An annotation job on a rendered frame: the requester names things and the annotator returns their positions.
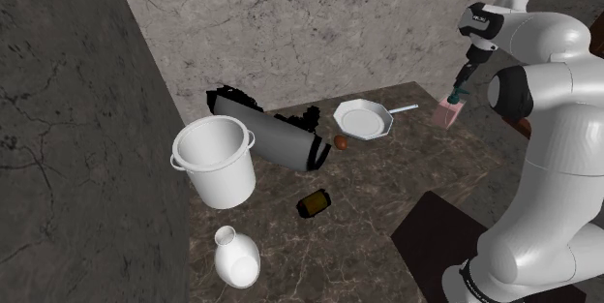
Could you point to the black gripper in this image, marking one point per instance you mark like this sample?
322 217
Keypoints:
474 60

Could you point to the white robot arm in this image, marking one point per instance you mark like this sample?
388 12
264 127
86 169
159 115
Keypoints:
557 141

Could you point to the pink soap dispenser green pump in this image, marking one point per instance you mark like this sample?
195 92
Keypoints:
446 114

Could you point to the white octagonal frying pan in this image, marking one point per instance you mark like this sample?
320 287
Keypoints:
363 121

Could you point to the brown egg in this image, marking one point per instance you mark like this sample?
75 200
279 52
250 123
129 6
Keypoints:
340 142

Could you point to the dark robot stand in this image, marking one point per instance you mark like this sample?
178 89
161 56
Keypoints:
434 240

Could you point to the grey and black rolled bag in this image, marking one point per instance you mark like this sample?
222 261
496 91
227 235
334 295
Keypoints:
278 139

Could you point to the dark amber jar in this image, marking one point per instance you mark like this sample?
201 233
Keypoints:
314 204

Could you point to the white vase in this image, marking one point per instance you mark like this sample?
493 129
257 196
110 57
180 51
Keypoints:
236 259

